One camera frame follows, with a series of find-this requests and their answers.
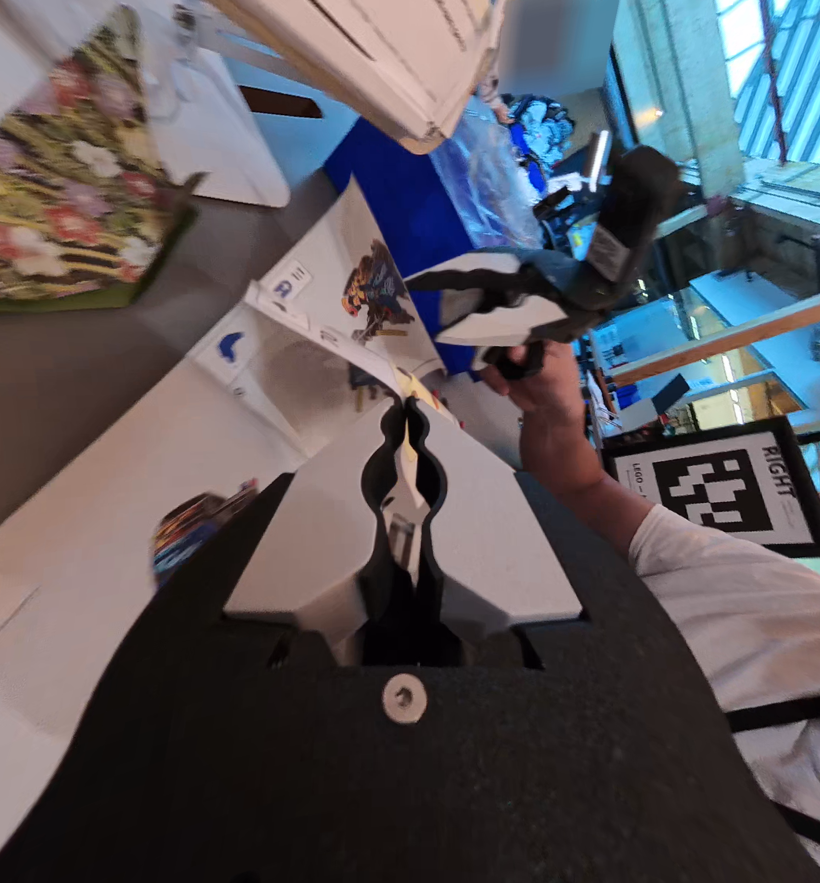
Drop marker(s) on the person's white shirt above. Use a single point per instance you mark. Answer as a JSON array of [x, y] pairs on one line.
[[748, 621]]

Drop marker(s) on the floral patterned cloth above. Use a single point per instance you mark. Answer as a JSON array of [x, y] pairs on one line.
[[58, 207]]

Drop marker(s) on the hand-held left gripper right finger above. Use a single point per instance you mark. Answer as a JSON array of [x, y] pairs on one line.
[[493, 538]]

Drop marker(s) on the person's right hand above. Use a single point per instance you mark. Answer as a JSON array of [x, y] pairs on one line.
[[548, 393]]

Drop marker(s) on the wooden beam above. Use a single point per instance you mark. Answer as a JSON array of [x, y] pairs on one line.
[[761, 324]]

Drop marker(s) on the blue fabric panel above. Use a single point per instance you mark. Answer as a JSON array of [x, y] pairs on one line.
[[396, 193]]

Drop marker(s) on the clear plastic bags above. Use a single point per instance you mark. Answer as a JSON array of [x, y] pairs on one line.
[[493, 179]]

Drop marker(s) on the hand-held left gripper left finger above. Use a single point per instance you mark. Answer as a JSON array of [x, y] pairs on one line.
[[313, 538]]

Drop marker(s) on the person's right forearm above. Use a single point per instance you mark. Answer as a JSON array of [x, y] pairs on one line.
[[575, 476]]

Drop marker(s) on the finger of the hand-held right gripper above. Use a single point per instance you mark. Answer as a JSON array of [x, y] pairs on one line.
[[482, 262], [506, 321]]

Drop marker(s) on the lego instruction booklet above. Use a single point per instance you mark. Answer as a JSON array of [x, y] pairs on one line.
[[265, 386]]

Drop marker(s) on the white cardboard box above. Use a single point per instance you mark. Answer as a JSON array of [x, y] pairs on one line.
[[382, 55]]

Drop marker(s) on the black framed marker sign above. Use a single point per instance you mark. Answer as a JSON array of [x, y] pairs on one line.
[[686, 483]]

